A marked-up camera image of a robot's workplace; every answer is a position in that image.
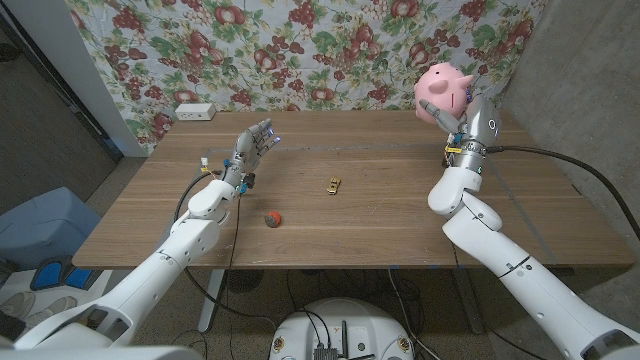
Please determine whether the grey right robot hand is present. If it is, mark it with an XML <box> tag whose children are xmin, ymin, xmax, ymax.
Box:
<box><xmin>418</xmin><ymin>92</ymin><xmax>501</xmax><ymax>174</ymax></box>

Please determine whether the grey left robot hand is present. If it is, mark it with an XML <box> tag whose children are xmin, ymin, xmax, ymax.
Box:
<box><xmin>219</xmin><ymin>118</ymin><xmax>281</xmax><ymax>190</ymax></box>

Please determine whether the pink plastic piggy bank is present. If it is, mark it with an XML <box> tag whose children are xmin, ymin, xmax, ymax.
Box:
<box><xmin>413</xmin><ymin>61</ymin><xmax>475</xmax><ymax>125</ymax></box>

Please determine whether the white power strip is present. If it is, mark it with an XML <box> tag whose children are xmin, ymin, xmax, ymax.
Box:
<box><xmin>174</xmin><ymin>102</ymin><xmax>217</xmax><ymax>122</ymax></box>

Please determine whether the fruit print backdrop cloth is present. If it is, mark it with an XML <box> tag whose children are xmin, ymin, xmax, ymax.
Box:
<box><xmin>64</xmin><ymin>0</ymin><xmax>549</xmax><ymax>154</ymax></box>

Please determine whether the round black floor fan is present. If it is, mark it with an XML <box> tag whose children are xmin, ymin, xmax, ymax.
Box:
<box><xmin>224</xmin><ymin>268</ymin><xmax>265</xmax><ymax>294</ymax></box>

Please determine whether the white table leg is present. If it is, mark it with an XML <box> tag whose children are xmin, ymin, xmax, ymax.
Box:
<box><xmin>197</xmin><ymin>268</ymin><xmax>226</xmax><ymax>334</ymax></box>

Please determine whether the grey table leg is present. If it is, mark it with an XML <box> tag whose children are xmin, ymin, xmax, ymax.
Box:
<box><xmin>452</xmin><ymin>268</ymin><xmax>486</xmax><ymax>335</ymax></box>

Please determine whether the white robot torso base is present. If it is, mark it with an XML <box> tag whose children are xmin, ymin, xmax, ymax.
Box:
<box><xmin>268</xmin><ymin>297</ymin><xmax>416</xmax><ymax>360</ymax></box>

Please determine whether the blue-grey plastic bin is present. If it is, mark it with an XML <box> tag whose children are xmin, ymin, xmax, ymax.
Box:
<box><xmin>0</xmin><ymin>186</ymin><xmax>103</xmax><ymax>271</ymax></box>

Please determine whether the blue and black foot pedal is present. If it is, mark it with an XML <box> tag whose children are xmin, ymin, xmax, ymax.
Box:
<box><xmin>29</xmin><ymin>255</ymin><xmax>96</xmax><ymax>292</ymax></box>

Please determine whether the beige sneaker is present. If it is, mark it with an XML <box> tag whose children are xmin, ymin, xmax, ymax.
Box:
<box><xmin>24</xmin><ymin>295</ymin><xmax>79</xmax><ymax>330</ymax></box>
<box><xmin>0</xmin><ymin>292</ymin><xmax>39</xmax><ymax>321</ymax></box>

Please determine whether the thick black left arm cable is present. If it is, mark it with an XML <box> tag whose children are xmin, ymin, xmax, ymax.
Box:
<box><xmin>172</xmin><ymin>171</ymin><xmax>279</xmax><ymax>331</ymax></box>

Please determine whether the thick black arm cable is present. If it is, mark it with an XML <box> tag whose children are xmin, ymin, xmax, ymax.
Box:
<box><xmin>172</xmin><ymin>171</ymin><xmax>279</xmax><ymax>331</ymax></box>
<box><xmin>485</xmin><ymin>145</ymin><xmax>640</xmax><ymax>241</ymax></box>

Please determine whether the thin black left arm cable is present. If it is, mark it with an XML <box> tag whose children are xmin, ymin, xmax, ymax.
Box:
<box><xmin>225</xmin><ymin>194</ymin><xmax>242</xmax><ymax>360</ymax></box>

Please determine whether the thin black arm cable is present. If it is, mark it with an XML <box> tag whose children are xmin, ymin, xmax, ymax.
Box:
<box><xmin>451</xmin><ymin>242</ymin><xmax>551</xmax><ymax>360</ymax></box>
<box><xmin>225</xmin><ymin>194</ymin><xmax>242</xmax><ymax>360</ymax></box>

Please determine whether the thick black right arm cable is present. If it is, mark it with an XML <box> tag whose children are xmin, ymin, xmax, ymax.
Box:
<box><xmin>485</xmin><ymin>145</ymin><xmax>640</xmax><ymax>241</ymax></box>

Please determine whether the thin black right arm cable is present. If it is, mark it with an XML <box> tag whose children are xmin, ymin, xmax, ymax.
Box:
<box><xmin>451</xmin><ymin>242</ymin><xmax>551</xmax><ymax>360</ymax></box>

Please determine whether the black floor cable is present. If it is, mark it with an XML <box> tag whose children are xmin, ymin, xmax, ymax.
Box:
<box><xmin>387</xmin><ymin>267</ymin><xmax>444</xmax><ymax>360</ymax></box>

